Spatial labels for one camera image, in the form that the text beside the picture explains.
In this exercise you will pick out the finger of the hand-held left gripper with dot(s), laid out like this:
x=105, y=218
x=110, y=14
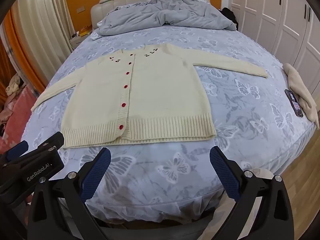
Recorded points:
x=17, y=150
x=55, y=140

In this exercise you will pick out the grey crumpled duvet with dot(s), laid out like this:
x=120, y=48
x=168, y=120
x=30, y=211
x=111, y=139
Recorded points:
x=162, y=12

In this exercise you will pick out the beige padded headboard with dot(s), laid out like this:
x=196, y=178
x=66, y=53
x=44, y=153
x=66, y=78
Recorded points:
x=117, y=1

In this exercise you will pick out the pile of pale cloth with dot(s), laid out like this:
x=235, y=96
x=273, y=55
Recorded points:
x=13, y=83

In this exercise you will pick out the white nightstand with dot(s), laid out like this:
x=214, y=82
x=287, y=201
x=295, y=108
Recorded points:
x=76, y=42

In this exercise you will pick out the white wall switch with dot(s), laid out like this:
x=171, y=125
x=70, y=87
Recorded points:
x=81, y=10

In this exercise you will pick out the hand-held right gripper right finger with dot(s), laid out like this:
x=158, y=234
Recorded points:
x=225, y=175

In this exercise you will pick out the cream curtain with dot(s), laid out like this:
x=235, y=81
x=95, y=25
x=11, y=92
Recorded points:
x=42, y=30

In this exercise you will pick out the orange curtain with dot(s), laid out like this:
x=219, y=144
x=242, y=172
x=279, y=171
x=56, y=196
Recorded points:
x=15, y=55

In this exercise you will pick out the black bag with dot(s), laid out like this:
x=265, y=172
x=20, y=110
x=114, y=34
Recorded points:
x=230, y=15

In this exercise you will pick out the white panelled wardrobe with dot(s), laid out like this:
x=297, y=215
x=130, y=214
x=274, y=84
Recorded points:
x=275, y=10

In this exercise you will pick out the bed with butterfly print sheet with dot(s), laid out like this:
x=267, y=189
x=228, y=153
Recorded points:
x=175, y=165

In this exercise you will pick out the cream knit cardigan red buttons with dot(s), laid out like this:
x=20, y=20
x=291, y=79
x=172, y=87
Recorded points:
x=162, y=92

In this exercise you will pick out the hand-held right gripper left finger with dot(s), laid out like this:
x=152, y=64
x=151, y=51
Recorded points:
x=96, y=172

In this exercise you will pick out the black smartphone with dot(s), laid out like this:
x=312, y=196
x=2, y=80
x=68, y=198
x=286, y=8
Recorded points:
x=293, y=102

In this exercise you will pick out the beige cloth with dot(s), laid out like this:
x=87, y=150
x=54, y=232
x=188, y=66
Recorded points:
x=300, y=87

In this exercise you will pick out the pink patterned rug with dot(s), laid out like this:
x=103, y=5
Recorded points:
x=17, y=120

